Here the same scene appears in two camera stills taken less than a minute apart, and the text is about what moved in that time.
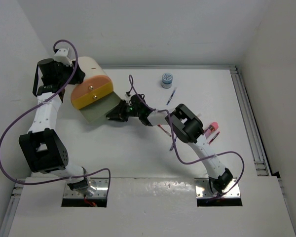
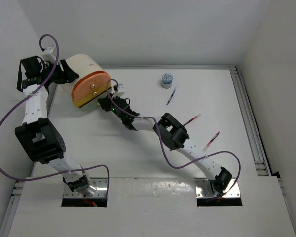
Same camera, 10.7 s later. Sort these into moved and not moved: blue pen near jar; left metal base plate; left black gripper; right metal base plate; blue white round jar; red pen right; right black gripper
Moved: right black gripper; left black gripper
Not moved: red pen right; blue white round jar; blue pen near jar; right metal base plate; left metal base plate
